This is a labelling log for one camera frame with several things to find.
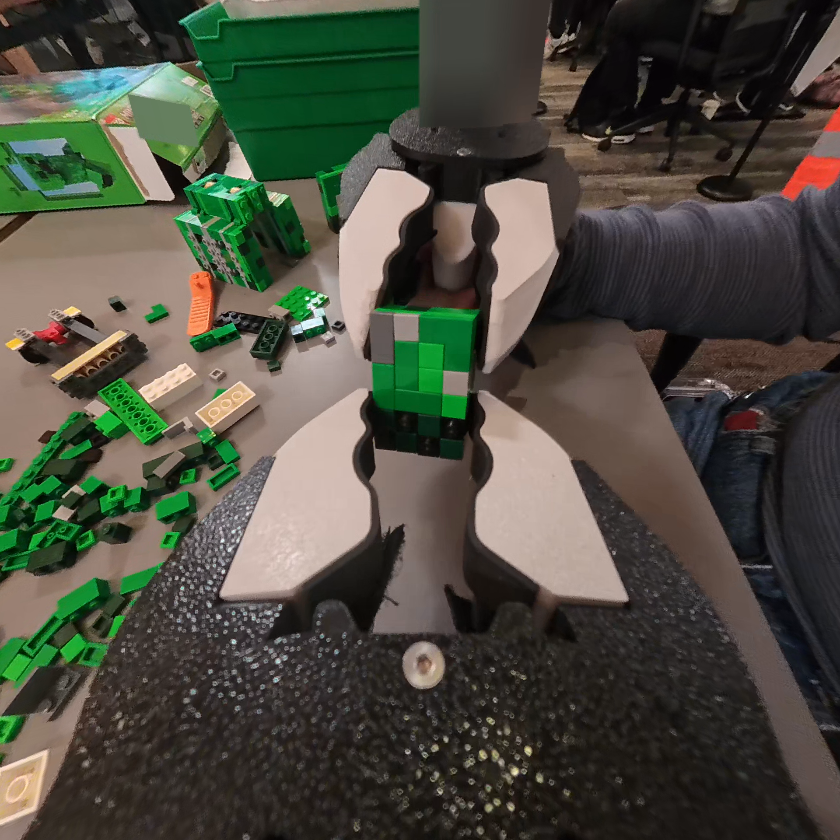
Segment person's legs in jeans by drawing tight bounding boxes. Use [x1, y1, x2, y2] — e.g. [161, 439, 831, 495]
[663, 371, 840, 742]

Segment green plastic bin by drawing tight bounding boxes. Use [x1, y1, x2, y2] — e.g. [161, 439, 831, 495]
[210, 82, 421, 132]
[197, 49, 421, 99]
[226, 118, 408, 181]
[180, 0, 421, 64]

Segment black desk leg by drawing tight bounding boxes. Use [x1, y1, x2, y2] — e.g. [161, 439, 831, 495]
[650, 331, 704, 395]

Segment orange grey striped object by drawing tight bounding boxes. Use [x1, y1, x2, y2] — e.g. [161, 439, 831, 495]
[781, 108, 840, 201]

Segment green brick creature figure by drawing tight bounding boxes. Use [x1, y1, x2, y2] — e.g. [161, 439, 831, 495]
[174, 174, 311, 293]

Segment black tan brick assembly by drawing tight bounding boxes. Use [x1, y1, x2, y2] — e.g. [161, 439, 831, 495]
[5, 305, 148, 398]

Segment cream brick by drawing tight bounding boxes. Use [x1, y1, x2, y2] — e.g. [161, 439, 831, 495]
[195, 379, 258, 429]

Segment orange brick separator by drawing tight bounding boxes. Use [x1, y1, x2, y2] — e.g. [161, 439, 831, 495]
[188, 271, 237, 337]

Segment dark green studded brick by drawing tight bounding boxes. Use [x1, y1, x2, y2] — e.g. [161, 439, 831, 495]
[249, 319, 287, 358]

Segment grey desk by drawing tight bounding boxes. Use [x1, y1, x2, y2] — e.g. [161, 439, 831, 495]
[0, 141, 837, 840]

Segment white studded brick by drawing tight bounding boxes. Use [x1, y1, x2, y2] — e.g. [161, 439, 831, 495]
[139, 363, 204, 411]

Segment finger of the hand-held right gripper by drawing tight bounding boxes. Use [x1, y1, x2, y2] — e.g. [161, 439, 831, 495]
[338, 167, 439, 361]
[474, 176, 562, 376]

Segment person's sweater torso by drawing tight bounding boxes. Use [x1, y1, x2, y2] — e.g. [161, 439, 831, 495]
[761, 387, 840, 697]

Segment small green studded plate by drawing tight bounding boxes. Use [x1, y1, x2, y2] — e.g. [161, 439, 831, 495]
[272, 287, 330, 322]

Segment black stand with pole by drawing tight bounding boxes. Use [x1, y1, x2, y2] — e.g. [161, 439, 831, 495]
[697, 0, 831, 202]

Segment cream round-hole tile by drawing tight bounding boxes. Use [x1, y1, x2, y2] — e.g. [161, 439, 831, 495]
[0, 748, 50, 829]

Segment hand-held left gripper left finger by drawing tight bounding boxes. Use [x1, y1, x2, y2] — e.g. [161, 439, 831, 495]
[218, 387, 403, 634]

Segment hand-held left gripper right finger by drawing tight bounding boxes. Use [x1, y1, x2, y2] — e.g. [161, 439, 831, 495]
[449, 388, 631, 631]

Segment pile of green bricks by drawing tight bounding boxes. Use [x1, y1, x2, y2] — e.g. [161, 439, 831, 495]
[0, 410, 244, 742]

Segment black office chair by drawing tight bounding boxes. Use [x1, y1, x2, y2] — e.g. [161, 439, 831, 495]
[587, 0, 746, 173]

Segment green brick block assembly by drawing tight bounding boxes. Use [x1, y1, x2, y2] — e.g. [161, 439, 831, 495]
[369, 305, 481, 462]

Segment long green holed brick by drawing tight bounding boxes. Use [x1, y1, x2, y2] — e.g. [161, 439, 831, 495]
[98, 378, 168, 445]

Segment green toy set box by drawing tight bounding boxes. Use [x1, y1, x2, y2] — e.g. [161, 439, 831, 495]
[0, 62, 231, 214]

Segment green brick leg piece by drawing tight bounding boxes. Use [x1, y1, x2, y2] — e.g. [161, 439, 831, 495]
[315, 164, 347, 234]

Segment person's right forearm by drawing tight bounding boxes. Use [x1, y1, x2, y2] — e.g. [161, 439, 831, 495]
[541, 177, 840, 342]

